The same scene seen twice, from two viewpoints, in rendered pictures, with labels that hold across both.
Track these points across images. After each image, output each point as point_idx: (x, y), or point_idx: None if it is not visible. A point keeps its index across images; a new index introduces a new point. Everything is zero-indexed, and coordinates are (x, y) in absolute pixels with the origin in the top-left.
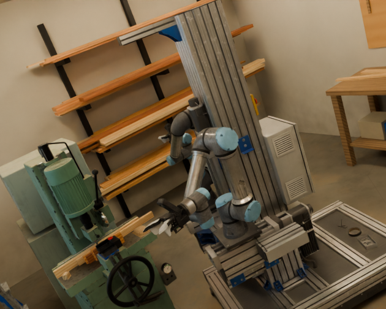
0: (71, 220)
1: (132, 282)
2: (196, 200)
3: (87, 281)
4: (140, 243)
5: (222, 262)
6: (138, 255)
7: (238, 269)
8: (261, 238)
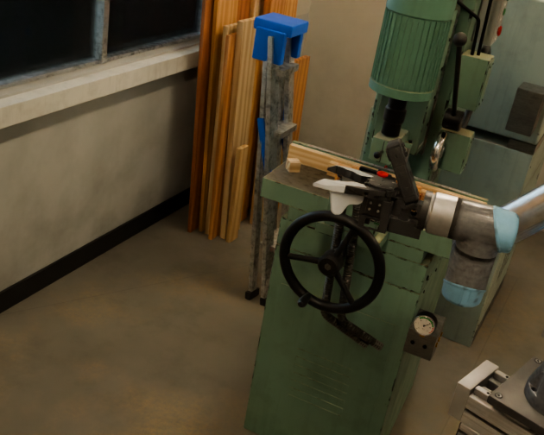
0: (383, 98)
1: (326, 265)
2: (465, 217)
3: (298, 198)
4: (423, 237)
5: (471, 411)
6: (404, 253)
7: None
8: None
